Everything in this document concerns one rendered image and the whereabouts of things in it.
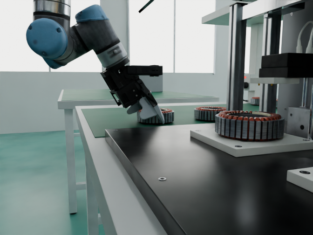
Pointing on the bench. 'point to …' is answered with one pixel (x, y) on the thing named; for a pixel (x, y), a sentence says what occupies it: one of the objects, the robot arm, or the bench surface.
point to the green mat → (132, 120)
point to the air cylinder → (298, 121)
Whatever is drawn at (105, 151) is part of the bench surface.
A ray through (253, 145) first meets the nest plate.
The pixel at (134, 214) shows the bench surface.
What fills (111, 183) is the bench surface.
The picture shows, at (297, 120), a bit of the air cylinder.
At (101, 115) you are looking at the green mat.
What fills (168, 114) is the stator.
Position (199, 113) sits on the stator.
